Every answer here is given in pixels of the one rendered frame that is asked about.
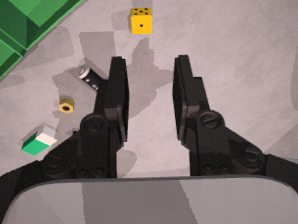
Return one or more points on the yellow die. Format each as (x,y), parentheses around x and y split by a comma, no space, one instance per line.
(141,20)

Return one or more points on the black aa battery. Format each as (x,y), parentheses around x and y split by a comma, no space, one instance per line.
(90,77)

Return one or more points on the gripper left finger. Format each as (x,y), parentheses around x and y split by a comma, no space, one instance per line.
(90,153)

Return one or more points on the green open-top bin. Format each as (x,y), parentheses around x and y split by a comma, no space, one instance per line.
(24,22)

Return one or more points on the yellow hex nut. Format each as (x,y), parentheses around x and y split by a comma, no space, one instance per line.
(66,105)

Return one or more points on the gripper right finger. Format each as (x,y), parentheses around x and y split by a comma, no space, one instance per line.
(218,147)

